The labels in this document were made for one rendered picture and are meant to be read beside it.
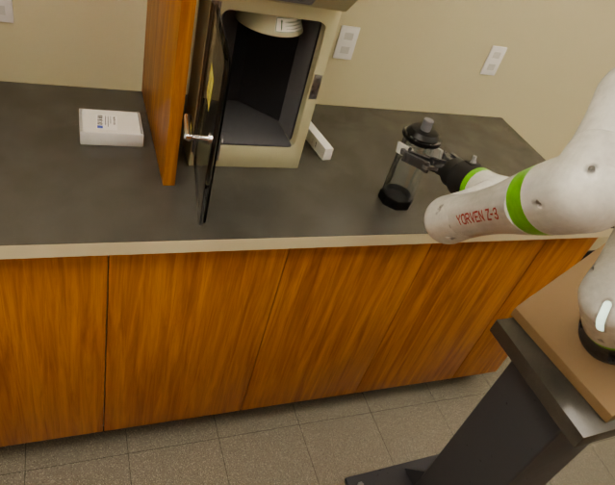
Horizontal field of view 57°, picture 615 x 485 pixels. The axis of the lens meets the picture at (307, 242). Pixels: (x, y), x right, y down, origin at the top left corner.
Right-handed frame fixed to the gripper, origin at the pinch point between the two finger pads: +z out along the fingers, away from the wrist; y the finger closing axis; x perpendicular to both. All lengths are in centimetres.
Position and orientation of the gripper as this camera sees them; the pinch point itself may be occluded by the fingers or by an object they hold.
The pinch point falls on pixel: (417, 149)
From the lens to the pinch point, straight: 158.4
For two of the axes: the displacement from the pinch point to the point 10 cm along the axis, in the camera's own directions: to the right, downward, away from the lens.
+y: -9.2, 0.3, -4.0
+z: -3.7, -4.6, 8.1
